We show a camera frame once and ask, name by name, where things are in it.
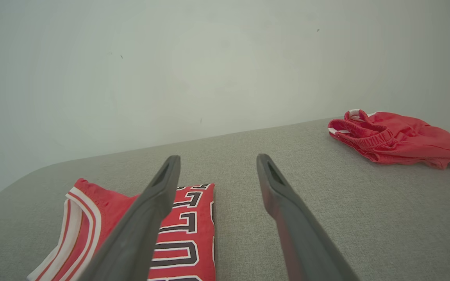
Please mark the red shorts with white trim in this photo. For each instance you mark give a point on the red shorts with white trim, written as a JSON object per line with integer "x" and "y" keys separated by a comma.
{"x": 404, "y": 136}

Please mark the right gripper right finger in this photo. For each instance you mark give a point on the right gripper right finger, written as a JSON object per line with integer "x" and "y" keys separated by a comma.
{"x": 303, "y": 242}

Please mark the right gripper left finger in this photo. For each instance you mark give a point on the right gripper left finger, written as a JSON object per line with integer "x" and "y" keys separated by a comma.
{"x": 139, "y": 234}

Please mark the red basketball jersey white trim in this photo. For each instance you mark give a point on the red basketball jersey white trim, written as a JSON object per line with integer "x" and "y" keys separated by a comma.
{"x": 188, "y": 234}

